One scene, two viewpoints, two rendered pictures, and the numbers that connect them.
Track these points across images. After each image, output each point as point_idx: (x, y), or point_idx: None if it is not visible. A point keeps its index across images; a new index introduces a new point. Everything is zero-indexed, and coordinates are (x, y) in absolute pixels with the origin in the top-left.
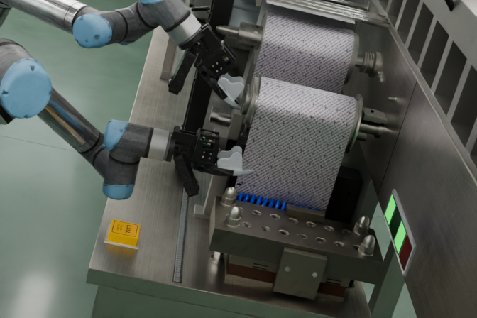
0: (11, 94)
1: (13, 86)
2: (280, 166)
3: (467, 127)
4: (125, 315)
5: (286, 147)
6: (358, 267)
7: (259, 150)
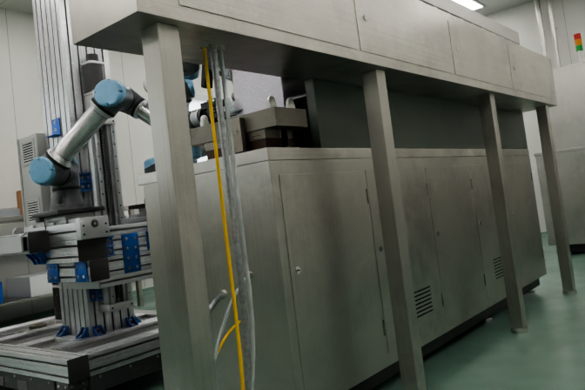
0: (97, 92)
1: (97, 89)
2: (253, 98)
3: None
4: (157, 200)
5: (252, 84)
6: (262, 117)
7: (240, 94)
